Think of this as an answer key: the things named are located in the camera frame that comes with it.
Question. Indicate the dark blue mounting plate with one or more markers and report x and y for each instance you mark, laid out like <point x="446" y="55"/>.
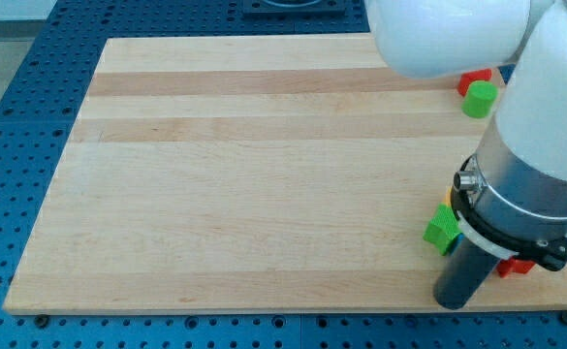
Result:
<point x="262" y="8"/>

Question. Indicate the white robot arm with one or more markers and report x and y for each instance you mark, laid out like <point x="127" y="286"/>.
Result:
<point x="510" y="196"/>

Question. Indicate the light wooden board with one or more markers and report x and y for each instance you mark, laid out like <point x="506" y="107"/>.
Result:
<point x="246" y="174"/>

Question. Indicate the green cylinder block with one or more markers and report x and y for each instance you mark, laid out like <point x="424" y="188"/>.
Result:
<point x="479" y="99"/>

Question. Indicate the blue block under tool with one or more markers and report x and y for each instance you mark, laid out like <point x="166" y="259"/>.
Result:
<point x="455" y="244"/>

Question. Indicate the red block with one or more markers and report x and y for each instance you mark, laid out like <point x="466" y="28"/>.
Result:
<point x="513" y="265"/>
<point x="468" y="78"/>

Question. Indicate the red block bottom right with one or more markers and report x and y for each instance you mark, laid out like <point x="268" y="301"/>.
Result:
<point x="513" y="265"/>

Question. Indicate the red block top right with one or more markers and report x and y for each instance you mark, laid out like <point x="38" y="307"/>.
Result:
<point x="468" y="78"/>

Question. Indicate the yellow hexagon block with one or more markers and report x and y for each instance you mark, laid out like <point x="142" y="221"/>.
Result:
<point x="447" y="201"/>

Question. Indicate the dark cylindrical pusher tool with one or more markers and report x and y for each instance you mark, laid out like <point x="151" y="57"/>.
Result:
<point x="468" y="267"/>

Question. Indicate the green star block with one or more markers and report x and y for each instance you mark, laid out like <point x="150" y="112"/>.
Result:
<point x="442" y="229"/>

